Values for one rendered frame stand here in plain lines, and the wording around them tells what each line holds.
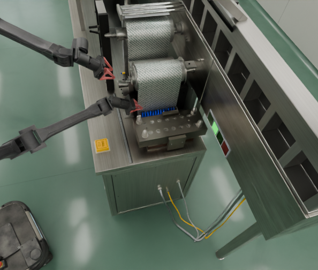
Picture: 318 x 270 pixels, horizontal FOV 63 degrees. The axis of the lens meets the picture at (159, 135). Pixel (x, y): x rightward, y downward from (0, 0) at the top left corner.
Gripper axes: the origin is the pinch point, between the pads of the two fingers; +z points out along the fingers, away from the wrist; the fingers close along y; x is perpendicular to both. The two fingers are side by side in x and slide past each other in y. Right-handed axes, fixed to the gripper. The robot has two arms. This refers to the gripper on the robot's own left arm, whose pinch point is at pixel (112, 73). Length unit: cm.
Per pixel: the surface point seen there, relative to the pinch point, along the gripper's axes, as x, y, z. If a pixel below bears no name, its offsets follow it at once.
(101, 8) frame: 11.9, -33.4, -8.4
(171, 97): 6.6, 6.1, 35.0
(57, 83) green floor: -131, -137, 45
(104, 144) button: -34.8, 16.4, 16.0
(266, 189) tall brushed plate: 31, 75, 33
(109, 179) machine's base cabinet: -46, 32, 25
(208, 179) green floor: -49, 16, 144
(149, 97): 0.4, 6.1, 23.2
